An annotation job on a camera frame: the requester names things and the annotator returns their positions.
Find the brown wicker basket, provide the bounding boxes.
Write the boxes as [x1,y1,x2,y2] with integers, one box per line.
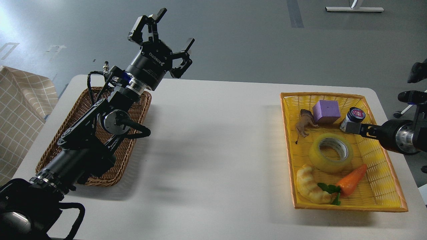
[36,86,152,187]

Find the white stand base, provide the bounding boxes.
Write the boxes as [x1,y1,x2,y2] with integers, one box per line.
[325,0,384,13]

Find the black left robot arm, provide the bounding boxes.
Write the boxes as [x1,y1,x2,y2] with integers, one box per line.
[1,8,194,240]

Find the office chair base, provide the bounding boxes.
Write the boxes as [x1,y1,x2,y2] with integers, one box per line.
[393,104,416,119]

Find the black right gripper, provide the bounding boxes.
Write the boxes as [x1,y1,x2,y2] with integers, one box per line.
[345,120,414,154]

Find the yellow plastic basket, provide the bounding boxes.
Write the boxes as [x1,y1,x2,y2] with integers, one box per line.
[281,92,408,212]

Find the yellow tape roll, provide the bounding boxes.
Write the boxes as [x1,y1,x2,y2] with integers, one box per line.
[308,133,354,174]

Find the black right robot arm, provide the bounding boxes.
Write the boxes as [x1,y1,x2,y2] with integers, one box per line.
[345,91,427,155]

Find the small dark jar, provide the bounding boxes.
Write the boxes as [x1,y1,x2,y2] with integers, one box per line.
[340,107,366,132]

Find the toy orange carrot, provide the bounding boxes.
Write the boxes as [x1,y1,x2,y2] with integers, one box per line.
[317,164,368,206]

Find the brown toy animal figure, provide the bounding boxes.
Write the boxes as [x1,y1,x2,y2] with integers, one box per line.
[295,109,319,144]

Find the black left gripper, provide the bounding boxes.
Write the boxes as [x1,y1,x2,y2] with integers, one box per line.
[125,8,195,91]

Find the purple foam block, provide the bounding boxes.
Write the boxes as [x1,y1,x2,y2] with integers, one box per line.
[312,100,341,124]

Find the toy croissant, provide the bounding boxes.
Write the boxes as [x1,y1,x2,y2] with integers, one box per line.
[296,164,332,204]

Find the beige checkered cloth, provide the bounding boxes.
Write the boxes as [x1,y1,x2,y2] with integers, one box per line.
[0,65,58,184]

